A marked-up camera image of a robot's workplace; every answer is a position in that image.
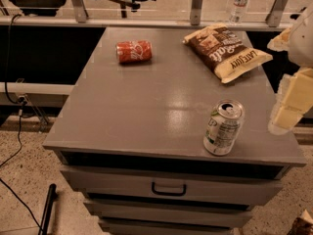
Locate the red coke can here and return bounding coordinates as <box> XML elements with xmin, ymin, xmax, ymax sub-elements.
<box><xmin>115</xmin><ymin>40</ymin><xmax>153</xmax><ymax>64</ymax></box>

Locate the black drawer handle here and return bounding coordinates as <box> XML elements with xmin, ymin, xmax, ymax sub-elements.
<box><xmin>151</xmin><ymin>182</ymin><xmax>187</xmax><ymax>197</ymax></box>

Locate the grey drawer cabinet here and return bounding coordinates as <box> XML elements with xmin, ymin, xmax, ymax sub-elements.
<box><xmin>44</xmin><ymin>27</ymin><xmax>305</xmax><ymax>235</ymax></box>

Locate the brown chip bag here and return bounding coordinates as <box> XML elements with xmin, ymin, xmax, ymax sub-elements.
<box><xmin>183</xmin><ymin>23</ymin><xmax>273</xmax><ymax>84</ymax></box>

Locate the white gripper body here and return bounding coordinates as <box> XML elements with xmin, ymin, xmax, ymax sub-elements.
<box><xmin>289</xmin><ymin>3</ymin><xmax>313</xmax><ymax>68</ymax></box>

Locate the clear plastic water bottle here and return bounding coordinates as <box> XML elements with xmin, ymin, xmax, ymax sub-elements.
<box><xmin>229</xmin><ymin>0</ymin><xmax>248</xmax><ymax>24</ymax></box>

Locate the black floor cable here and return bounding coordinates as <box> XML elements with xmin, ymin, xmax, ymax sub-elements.
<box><xmin>0</xmin><ymin>13</ymin><xmax>43</xmax><ymax>230</ymax></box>

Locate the brown bag corner on floor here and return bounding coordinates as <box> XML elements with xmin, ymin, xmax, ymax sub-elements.
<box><xmin>287</xmin><ymin>210</ymin><xmax>313</xmax><ymax>235</ymax></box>

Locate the silver green 7up can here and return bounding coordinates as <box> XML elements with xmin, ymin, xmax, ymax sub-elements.
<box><xmin>203</xmin><ymin>99</ymin><xmax>245</xmax><ymax>156</ymax></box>

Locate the metal railing frame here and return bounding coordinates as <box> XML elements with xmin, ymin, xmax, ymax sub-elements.
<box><xmin>0</xmin><ymin>0</ymin><xmax>304</xmax><ymax>29</ymax></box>

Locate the black floor bar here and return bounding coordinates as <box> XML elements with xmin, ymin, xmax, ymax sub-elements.
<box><xmin>38</xmin><ymin>184</ymin><xmax>58</xmax><ymax>235</ymax></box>

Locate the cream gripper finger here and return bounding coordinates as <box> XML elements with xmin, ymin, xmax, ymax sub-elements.
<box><xmin>268</xmin><ymin>68</ymin><xmax>313</xmax><ymax>135</ymax></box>
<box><xmin>267</xmin><ymin>27</ymin><xmax>291</xmax><ymax>52</ymax></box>

